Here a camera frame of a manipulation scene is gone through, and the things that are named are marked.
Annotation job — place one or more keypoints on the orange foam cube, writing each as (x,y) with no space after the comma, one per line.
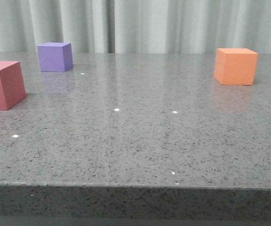
(235,66)

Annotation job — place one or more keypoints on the grey-white curtain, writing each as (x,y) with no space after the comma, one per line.
(136,26)

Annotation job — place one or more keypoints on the purple foam cube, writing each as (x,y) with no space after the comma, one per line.
(55,56)

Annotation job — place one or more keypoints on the red foam cube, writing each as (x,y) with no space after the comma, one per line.
(12,88)

